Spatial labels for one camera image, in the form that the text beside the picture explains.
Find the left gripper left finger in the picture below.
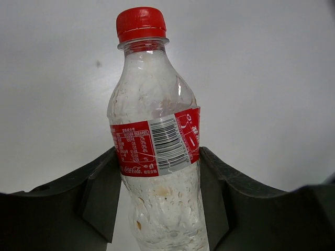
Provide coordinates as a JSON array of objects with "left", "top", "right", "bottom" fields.
[{"left": 1, "top": 149, "right": 121, "bottom": 250}]

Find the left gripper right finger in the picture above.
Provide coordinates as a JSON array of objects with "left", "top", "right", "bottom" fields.
[{"left": 200, "top": 147, "right": 334, "bottom": 250}]

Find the red cap clear bottle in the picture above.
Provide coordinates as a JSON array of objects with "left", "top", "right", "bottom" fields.
[{"left": 107, "top": 7, "right": 209, "bottom": 250}]

